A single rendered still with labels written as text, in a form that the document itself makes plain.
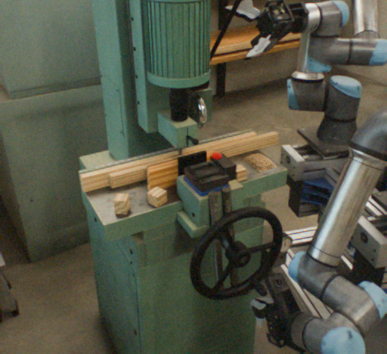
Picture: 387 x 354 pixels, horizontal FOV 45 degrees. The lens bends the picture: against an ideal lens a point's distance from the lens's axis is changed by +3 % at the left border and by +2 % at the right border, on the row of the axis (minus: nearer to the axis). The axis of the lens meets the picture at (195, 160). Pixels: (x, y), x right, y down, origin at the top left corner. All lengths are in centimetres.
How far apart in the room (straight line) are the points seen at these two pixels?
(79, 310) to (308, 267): 138
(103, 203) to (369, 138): 71
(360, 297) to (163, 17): 79
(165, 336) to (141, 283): 26
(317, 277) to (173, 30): 68
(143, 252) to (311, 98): 86
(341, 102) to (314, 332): 96
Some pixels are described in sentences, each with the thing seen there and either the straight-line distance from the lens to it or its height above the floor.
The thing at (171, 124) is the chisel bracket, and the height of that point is 107.
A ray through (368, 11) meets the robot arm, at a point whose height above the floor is 133.
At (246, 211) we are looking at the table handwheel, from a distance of 119.
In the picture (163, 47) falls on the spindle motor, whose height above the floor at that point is 131.
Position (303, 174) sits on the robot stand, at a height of 71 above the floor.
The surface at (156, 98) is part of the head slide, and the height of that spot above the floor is 111.
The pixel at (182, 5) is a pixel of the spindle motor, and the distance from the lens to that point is 120.
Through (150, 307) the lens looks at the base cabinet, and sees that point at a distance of 150.
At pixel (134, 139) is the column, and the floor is 94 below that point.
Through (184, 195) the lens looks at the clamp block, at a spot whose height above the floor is 93.
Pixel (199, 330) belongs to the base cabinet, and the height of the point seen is 36.
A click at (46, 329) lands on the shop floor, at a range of 227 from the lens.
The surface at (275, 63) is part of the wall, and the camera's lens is 482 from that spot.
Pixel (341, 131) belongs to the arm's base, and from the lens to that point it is 184.
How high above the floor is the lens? 164
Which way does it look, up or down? 29 degrees down
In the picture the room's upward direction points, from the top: straight up
